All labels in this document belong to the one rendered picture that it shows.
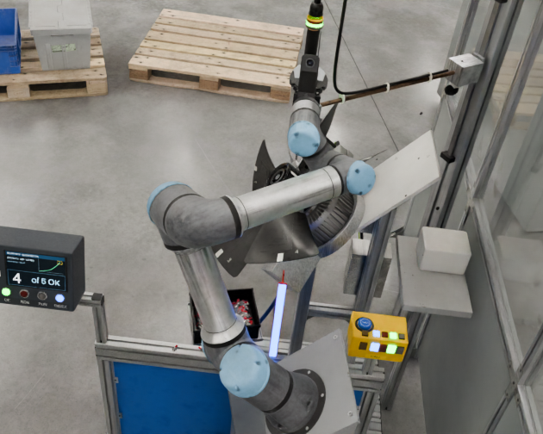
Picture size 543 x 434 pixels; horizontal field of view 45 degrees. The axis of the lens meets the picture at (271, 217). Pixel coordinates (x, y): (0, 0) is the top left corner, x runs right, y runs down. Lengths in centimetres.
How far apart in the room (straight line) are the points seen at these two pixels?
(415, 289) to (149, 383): 97
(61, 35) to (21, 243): 306
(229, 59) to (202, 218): 384
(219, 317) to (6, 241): 64
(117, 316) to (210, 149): 150
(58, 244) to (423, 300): 123
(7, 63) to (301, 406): 376
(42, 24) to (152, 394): 315
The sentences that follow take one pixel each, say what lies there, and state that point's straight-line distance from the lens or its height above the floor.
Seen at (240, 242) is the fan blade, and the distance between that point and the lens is 223.
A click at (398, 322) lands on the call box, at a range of 198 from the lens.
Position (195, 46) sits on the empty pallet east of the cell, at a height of 13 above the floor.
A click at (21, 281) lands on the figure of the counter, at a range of 194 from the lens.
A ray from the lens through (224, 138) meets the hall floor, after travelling 449.
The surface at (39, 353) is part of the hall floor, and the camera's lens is 326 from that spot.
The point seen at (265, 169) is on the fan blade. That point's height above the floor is 111.
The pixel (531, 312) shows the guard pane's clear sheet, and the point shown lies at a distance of 205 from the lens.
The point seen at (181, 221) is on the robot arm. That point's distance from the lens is 140.
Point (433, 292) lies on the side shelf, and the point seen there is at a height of 86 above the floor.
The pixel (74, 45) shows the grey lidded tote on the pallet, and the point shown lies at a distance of 489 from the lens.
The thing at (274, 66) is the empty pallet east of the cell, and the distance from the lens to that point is 509.
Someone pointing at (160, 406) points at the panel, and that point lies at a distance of 238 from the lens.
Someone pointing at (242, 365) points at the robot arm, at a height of 125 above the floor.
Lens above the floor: 253
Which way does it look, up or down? 41 degrees down
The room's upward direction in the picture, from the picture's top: 6 degrees clockwise
